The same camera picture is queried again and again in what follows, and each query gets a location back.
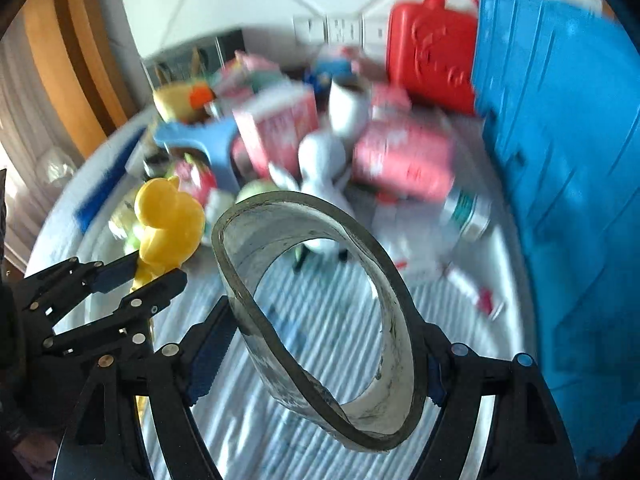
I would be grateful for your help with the yellow plush duck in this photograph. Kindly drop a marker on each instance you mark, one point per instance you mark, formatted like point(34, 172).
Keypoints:
point(175, 100)

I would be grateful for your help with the pink white small packet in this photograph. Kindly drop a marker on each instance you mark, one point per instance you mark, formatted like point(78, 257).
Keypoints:
point(482, 295)

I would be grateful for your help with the white wall socket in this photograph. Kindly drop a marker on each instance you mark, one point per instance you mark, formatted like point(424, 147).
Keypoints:
point(376, 30)
point(310, 29)
point(345, 29)

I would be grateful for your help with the light blue plastic toy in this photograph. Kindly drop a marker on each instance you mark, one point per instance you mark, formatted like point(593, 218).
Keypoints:
point(200, 135)

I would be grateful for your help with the blue flat board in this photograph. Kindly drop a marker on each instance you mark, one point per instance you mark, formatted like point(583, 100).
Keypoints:
point(107, 180)

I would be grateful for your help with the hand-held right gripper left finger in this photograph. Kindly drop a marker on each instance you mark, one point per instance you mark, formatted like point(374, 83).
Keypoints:
point(210, 360)

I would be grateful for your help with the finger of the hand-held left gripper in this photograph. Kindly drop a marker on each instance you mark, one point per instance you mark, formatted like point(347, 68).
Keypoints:
point(112, 275)
point(160, 292)

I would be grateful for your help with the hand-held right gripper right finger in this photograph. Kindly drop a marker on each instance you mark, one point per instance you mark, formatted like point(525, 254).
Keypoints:
point(436, 382)

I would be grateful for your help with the beige curtain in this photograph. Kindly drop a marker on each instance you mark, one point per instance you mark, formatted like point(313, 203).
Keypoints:
point(25, 135)

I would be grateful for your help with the red green packet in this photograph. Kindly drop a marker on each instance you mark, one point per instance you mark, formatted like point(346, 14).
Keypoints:
point(195, 180)

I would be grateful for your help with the blue plush toy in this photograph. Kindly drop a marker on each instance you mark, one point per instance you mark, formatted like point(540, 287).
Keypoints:
point(330, 67)

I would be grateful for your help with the pink tissue pack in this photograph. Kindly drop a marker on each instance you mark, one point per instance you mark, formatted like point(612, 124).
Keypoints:
point(400, 157)
point(280, 130)

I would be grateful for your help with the red plastic case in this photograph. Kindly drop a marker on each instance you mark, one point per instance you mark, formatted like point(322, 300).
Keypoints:
point(430, 50)

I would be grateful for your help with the green soft toy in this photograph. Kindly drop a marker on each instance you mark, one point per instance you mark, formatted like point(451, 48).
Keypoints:
point(257, 191)

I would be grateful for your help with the green white medicine box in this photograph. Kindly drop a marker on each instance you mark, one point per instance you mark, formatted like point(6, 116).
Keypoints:
point(467, 212)

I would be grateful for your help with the wooden cabinet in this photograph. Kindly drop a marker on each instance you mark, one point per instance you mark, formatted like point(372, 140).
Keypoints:
point(75, 35)

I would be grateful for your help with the yellow rubber duck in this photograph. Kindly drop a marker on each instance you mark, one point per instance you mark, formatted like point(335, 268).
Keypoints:
point(165, 220)

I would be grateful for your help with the dark box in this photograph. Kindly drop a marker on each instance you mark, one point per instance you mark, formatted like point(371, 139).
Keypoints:
point(225, 42)

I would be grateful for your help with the clear round object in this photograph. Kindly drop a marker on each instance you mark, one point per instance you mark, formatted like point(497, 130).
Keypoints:
point(57, 165)

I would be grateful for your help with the blue plastic crate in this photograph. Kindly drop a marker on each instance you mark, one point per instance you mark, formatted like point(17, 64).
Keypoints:
point(575, 160)

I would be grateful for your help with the clear tape roll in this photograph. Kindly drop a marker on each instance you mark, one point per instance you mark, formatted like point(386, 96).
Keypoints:
point(270, 355)

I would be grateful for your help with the white plush rabbit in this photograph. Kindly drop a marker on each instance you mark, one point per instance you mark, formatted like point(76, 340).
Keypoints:
point(320, 155)

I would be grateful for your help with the white paper cup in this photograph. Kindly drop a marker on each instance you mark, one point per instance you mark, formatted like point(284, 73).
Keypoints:
point(347, 110)

